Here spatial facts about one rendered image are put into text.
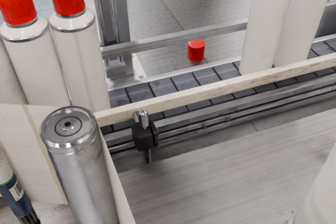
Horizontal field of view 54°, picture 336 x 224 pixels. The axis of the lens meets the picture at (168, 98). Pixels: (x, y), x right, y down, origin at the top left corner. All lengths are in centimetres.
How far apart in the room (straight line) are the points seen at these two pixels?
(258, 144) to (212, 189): 10
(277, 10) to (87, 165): 34
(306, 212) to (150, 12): 61
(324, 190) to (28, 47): 31
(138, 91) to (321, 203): 32
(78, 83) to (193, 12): 46
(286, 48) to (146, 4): 42
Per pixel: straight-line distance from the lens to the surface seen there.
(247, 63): 54
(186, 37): 50
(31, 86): 42
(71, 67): 41
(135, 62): 66
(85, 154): 23
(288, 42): 55
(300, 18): 53
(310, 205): 33
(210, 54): 69
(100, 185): 27
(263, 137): 48
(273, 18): 49
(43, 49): 39
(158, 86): 53
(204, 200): 41
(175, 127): 50
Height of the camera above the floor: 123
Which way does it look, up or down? 44 degrees down
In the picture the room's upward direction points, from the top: straight up
